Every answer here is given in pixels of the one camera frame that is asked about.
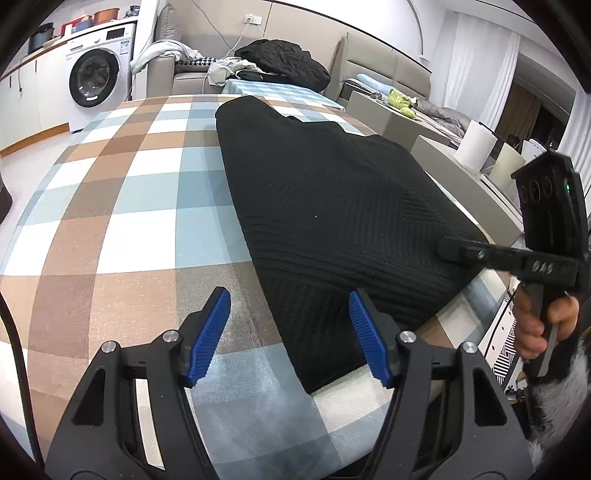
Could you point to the white grey blanket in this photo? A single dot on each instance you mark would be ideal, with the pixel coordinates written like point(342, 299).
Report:
point(157, 53)

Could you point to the white paper towel roll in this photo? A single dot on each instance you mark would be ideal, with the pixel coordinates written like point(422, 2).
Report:
point(475, 145)

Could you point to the person's right hand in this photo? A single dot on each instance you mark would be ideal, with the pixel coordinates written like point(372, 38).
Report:
point(531, 323)

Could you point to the grey block table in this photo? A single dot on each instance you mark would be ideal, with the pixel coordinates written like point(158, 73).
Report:
point(452, 189)

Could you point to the blue plaid cloth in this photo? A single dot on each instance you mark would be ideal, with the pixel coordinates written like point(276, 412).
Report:
point(295, 92)

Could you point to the white washing machine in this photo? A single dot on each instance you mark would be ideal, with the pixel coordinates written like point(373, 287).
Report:
point(94, 78)

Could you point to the grey garment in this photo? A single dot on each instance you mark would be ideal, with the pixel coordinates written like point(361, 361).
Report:
point(221, 71)

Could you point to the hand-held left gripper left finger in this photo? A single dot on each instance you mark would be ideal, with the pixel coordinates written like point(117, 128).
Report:
point(207, 342)

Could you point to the white kitchen counter cabinets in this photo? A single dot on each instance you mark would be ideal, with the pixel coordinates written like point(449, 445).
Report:
point(32, 101)

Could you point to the grey sofa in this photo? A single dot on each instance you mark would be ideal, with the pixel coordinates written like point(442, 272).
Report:
point(161, 76)

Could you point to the black white patterned box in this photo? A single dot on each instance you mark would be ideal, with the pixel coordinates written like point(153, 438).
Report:
point(503, 341)

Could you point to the white curtain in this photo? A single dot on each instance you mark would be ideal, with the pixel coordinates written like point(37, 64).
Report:
point(480, 64)

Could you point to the checked blanket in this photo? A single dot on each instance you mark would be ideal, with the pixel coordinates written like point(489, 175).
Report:
point(115, 221)

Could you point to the black knitted top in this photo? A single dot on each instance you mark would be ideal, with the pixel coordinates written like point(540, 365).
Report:
point(323, 207)

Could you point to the black jacket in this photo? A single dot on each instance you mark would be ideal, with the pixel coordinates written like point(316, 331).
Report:
point(281, 60)

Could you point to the grey quilt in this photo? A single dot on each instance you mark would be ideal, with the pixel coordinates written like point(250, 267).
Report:
point(438, 117)

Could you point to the grey bed headboard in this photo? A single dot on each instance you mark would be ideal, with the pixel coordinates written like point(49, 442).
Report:
point(388, 60)

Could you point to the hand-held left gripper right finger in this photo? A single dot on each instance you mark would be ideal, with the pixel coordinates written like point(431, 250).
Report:
point(369, 342)

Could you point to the houndstooth pillow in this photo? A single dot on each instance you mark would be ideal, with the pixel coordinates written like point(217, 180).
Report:
point(196, 60)

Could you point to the white wall socket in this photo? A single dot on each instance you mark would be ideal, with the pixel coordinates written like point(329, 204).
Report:
point(253, 19)

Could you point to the green toy figure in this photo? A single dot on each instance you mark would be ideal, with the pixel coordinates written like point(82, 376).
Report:
point(397, 98)

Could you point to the person's right forearm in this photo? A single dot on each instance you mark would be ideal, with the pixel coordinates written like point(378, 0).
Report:
point(561, 401)

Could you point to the light blue pillow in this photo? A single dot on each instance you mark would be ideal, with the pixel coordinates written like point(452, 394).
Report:
point(374, 84)

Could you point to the cream paper roll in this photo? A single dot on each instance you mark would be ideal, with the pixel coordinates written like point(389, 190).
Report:
point(507, 168)

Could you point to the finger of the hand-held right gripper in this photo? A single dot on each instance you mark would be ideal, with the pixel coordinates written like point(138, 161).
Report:
point(471, 254)

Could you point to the red container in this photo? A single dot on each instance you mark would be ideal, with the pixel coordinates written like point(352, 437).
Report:
point(78, 24)

